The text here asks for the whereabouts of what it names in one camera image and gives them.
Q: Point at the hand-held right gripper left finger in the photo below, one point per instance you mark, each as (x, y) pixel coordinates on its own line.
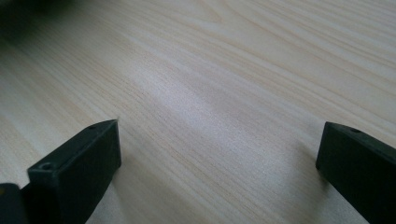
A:
(77, 174)

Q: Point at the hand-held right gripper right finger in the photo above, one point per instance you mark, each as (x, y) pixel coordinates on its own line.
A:
(362, 168)

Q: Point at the green fleece cloth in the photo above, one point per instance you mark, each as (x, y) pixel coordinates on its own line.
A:
(15, 12)

